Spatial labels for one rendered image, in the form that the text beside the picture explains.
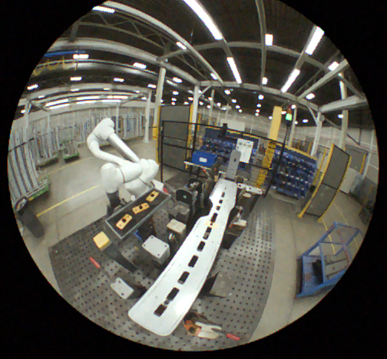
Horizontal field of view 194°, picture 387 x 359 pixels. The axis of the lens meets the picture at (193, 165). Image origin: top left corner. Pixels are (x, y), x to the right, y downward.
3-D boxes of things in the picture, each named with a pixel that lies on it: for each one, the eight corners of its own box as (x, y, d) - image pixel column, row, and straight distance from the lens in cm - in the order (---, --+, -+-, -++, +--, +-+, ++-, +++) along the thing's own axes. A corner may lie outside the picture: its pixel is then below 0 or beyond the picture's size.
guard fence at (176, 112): (189, 177, 322) (197, 104, 285) (186, 178, 312) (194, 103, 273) (157, 164, 398) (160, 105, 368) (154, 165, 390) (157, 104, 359)
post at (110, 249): (133, 274, 93) (100, 252, 54) (125, 267, 96) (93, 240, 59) (139, 268, 93) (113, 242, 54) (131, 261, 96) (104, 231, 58)
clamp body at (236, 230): (229, 251, 102) (248, 229, 74) (216, 247, 100) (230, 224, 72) (232, 243, 107) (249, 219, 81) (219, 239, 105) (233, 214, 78)
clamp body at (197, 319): (201, 325, 93) (219, 343, 60) (178, 318, 90) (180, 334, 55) (209, 314, 91) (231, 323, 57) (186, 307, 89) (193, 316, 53)
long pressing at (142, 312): (173, 340, 65) (173, 341, 63) (123, 312, 65) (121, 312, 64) (237, 184, 128) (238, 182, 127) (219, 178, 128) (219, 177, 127)
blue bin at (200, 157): (213, 167, 142) (215, 157, 138) (191, 162, 148) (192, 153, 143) (215, 163, 158) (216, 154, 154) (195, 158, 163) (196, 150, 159)
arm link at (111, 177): (107, 196, 68) (125, 187, 71) (100, 171, 60) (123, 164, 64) (101, 187, 77) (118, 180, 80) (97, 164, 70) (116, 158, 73)
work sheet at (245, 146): (248, 164, 154) (254, 141, 149) (233, 159, 153) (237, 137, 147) (248, 163, 156) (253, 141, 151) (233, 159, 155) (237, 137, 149)
